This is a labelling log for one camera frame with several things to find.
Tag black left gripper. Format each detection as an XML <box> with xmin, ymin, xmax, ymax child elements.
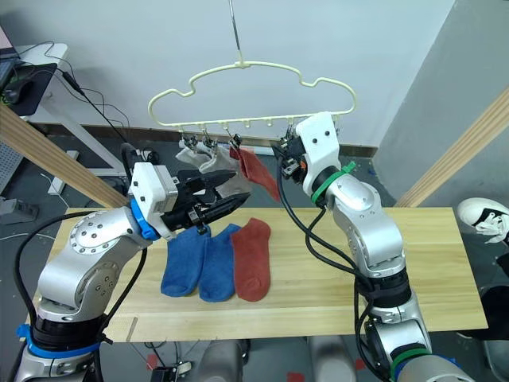
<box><xmin>161</xmin><ymin>170</ymin><xmax>252</xmax><ymax>235</ymax></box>

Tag metal hanging rod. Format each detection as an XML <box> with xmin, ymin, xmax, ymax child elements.
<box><xmin>227</xmin><ymin>0</ymin><xmax>244</xmax><ymax>61</ymax></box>

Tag white perforated panel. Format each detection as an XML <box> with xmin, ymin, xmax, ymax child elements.
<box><xmin>0</xmin><ymin>141</ymin><xmax>24</xmax><ymax>197</ymax></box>

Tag wooden frame beam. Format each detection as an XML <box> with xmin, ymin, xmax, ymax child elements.
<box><xmin>0</xmin><ymin>103</ymin><xmax>129</xmax><ymax>210</ymax></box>
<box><xmin>393</xmin><ymin>85</ymin><xmax>509</xmax><ymax>209</ymax></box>

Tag black desk cable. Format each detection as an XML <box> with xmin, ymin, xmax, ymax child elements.
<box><xmin>41</xmin><ymin>39</ymin><xmax>133</xmax><ymax>145</ymax></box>

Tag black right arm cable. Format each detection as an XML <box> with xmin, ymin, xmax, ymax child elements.
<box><xmin>277</xmin><ymin>157</ymin><xmax>394</xmax><ymax>381</ymax></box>

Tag blue sock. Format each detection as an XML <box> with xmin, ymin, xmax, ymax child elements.
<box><xmin>197</xmin><ymin>223</ymin><xmax>243</xmax><ymax>303</ymax></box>
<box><xmin>160</xmin><ymin>227</ymin><xmax>212</xmax><ymax>298</ymax></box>

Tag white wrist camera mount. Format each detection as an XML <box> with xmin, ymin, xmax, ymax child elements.
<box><xmin>127</xmin><ymin>161</ymin><xmax>181</xmax><ymax>240</ymax></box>
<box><xmin>294</xmin><ymin>111</ymin><xmax>341</xmax><ymax>188</ymax></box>

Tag black mouse pad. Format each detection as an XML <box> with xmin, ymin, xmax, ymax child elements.
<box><xmin>2</xmin><ymin>62</ymin><xmax>59</xmax><ymax>115</ymax></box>

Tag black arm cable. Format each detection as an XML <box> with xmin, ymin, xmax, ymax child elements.
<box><xmin>13</xmin><ymin>211</ymin><xmax>149</xmax><ymax>382</ymax></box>
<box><xmin>277</xmin><ymin>157</ymin><xmax>394</xmax><ymax>381</ymax></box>

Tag green zip tie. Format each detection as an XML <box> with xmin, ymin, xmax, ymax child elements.
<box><xmin>309</xmin><ymin>161</ymin><xmax>357</xmax><ymax>205</ymax></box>

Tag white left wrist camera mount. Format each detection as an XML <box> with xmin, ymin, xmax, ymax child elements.
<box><xmin>127</xmin><ymin>161</ymin><xmax>181</xmax><ymax>240</ymax></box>

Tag grey floor power strip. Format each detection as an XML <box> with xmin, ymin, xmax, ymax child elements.
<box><xmin>0</xmin><ymin>197</ymin><xmax>41</xmax><ymax>216</ymax></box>

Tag black computer mouse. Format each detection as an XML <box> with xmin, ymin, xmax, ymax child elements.
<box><xmin>2</xmin><ymin>80</ymin><xmax>33</xmax><ymax>105</ymax></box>

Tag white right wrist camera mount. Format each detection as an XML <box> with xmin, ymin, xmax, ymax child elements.
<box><xmin>294</xmin><ymin>111</ymin><xmax>341</xmax><ymax>188</ymax></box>

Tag white sneaker black laces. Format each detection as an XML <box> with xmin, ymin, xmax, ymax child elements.
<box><xmin>456</xmin><ymin>197</ymin><xmax>509</xmax><ymax>245</ymax></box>

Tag grey rounded shape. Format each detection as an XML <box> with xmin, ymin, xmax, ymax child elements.
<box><xmin>200</xmin><ymin>337</ymin><xmax>247</xmax><ymax>382</ymax></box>
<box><xmin>307</xmin><ymin>336</ymin><xmax>358</xmax><ymax>382</ymax></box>

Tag red sock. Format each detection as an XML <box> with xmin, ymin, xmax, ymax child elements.
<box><xmin>230</xmin><ymin>217</ymin><xmax>274</xmax><ymax>302</ymax></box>
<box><xmin>229</xmin><ymin>146</ymin><xmax>282</xmax><ymax>202</ymax></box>

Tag grey sock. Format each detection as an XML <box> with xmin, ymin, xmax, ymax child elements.
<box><xmin>198</xmin><ymin>145</ymin><xmax>253</xmax><ymax>199</ymax></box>
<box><xmin>175</xmin><ymin>145</ymin><xmax>208</xmax><ymax>164</ymax></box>

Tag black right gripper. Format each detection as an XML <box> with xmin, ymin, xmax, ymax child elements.
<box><xmin>271</xmin><ymin>135</ymin><xmax>310</xmax><ymax>187</ymax></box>

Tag laptop computer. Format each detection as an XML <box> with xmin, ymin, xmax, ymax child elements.
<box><xmin>0</xmin><ymin>25</ymin><xmax>21</xmax><ymax>93</ymax></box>

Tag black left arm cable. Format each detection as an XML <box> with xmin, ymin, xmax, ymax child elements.
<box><xmin>13</xmin><ymin>211</ymin><xmax>149</xmax><ymax>382</ymax></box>

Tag white desk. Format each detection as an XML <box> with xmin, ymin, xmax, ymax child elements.
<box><xmin>11</xmin><ymin>41</ymin><xmax>129</xmax><ymax>196</ymax></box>

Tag small black box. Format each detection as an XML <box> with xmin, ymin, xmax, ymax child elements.
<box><xmin>153</xmin><ymin>360</ymin><xmax>192</xmax><ymax>382</ymax></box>

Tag cream plastic clip hanger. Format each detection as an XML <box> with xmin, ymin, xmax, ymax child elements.
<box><xmin>148</xmin><ymin>59</ymin><xmax>357</xmax><ymax>134</ymax></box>

